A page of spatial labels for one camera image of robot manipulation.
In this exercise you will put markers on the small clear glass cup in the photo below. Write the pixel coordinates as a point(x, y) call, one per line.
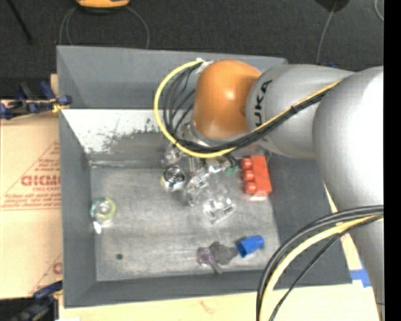
point(171, 154)

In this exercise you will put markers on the clear plastic block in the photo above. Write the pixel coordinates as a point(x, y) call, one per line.
point(219, 207)
point(197, 187)

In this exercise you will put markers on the round clear glass knob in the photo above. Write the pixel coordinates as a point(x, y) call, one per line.
point(173, 178)

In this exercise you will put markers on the red studded toy block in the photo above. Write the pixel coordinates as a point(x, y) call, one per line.
point(259, 176)

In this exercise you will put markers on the purple and grey toy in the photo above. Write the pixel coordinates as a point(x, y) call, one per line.
point(217, 254)

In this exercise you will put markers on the blue plastic cap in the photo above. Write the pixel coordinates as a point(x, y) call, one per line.
point(250, 245)

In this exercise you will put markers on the grey metal bin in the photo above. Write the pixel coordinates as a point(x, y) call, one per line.
point(147, 239)

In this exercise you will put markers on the green-tinted clear glass dish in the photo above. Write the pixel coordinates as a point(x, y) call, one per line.
point(103, 209)

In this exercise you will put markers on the brown cardboard board red print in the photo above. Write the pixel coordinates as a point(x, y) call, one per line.
point(26, 166)

